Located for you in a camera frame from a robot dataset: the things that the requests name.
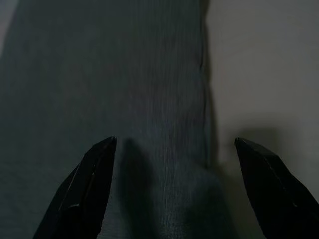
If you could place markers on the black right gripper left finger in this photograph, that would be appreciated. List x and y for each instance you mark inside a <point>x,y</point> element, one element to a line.
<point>82,194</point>

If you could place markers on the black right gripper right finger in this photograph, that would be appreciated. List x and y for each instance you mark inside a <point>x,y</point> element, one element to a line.
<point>274,199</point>

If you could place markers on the grey ribbed fabric pillow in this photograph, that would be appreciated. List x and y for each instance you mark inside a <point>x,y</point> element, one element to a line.
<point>124,74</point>

